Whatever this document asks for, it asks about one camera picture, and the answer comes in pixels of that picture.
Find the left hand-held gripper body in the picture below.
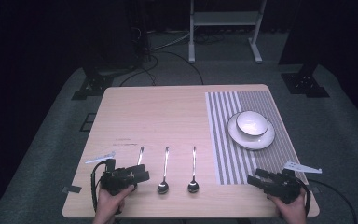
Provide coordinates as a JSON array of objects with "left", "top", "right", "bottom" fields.
[{"left": 84, "top": 151, "right": 137, "bottom": 196}]

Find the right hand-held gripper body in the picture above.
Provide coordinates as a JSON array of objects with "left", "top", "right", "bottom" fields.
[{"left": 269, "top": 161, "right": 323, "bottom": 205}]

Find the person's left hand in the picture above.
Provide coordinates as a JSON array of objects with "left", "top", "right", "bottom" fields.
[{"left": 92, "top": 184, "right": 136, "bottom": 224}]

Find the person's right hand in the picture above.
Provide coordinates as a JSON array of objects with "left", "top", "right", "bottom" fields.
[{"left": 268, "top": 188, "right": 308, "bottom": 224}]

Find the white plate with dark rim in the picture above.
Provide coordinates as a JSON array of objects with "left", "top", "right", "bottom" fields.
[{"left": 227, "top": 111, "right": 276, "bottom": 151}]

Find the grey white striped placemat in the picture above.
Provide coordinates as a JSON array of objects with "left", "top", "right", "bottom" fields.
[{"left": 204, "top": 91, "right": 310, "bottom": 186}]

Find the grey tape strip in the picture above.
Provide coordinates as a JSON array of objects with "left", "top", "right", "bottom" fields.
[{"left": 62, "top": 185, "right": 83, "bottom": 194}]

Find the wooden table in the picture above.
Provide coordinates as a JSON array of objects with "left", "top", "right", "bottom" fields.
[{"left": 62, "top": 83, "right": 321, "bottom": 218}]

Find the white bowl with dark rim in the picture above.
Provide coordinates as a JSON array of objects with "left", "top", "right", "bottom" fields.
[{"left": 235, "top": 110, "right": 269, "bottom": 137}]

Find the black stand base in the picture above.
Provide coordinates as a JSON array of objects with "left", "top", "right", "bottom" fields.
[
  {"left": 281, "top": 63, "right": 331, "bottom": 99},
  {"left": 71, "top": 65, "right": 116, "bottom": 101}
]

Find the white metal stand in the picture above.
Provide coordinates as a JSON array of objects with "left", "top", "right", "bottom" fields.
[{"left": 188, "top": 0, "right": 268, "bottom": 64}]

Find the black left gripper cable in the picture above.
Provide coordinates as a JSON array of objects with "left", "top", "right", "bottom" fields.
[{"left": 89, "top": 161, "right": 107, "bottom": 213}]

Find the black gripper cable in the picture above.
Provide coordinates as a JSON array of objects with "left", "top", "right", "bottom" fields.
[
  {"left": 303, "top": 178, "right": 358, "bottom": 224},
  {"left": 89, "top": 161, "right": 107, "bottom": 213}
]

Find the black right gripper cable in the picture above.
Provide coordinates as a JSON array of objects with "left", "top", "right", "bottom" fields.
[{"left": 303, "top": 178, "right": 358, "bottom": 224}]

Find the black floor outlet frame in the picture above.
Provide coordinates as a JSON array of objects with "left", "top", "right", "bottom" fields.
[{"left": 79, "top": 112, "right": 98, "bottom": 133}]

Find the black floor cable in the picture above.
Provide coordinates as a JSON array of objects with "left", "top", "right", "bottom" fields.
[{"left": 118, "top": 50, "right": 205, "bottom": 87}]

